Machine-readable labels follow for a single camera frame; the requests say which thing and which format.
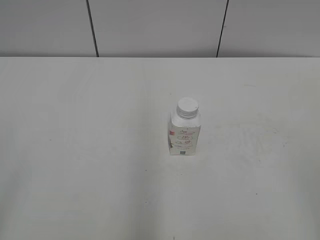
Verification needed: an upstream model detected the white square drink bottle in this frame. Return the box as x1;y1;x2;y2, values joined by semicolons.
168;110;201;156

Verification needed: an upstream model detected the white screw cap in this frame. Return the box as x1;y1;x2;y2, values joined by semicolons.
176;97;199;119

